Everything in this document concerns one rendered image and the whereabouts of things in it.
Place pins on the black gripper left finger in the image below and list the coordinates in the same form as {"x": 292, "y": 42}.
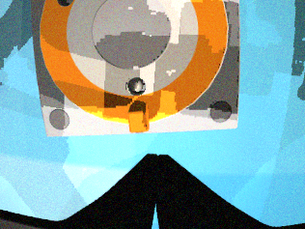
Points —
{"x": 129, "y": 204}

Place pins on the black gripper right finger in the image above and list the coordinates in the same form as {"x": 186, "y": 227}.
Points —
{"x": 183, "y": 202}

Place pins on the orange round plate with holes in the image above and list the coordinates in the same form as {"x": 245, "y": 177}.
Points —
{"x": 186, "y": 69}

